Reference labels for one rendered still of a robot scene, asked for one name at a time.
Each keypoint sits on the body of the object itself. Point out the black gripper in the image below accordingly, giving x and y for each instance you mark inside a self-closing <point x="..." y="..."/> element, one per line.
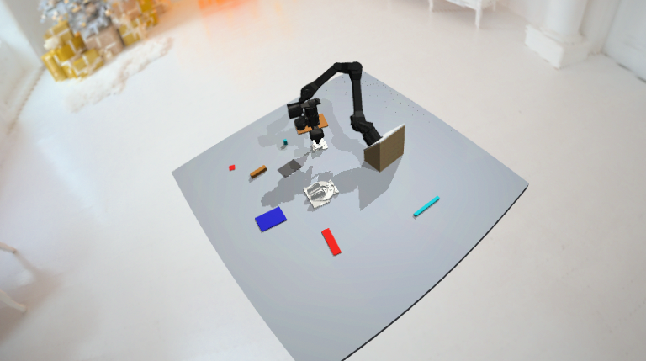
<point x="316" y="133"/>

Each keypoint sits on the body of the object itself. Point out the teal rectangular bar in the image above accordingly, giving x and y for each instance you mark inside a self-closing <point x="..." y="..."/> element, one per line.
<point x="426" y="206"/>

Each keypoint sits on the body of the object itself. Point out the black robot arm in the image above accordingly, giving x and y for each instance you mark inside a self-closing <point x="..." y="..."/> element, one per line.
<point x="358" y="122"/>

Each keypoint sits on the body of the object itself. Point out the red flat bar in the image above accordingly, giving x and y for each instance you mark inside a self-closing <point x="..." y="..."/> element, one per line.
<point x="331" y="241"/>

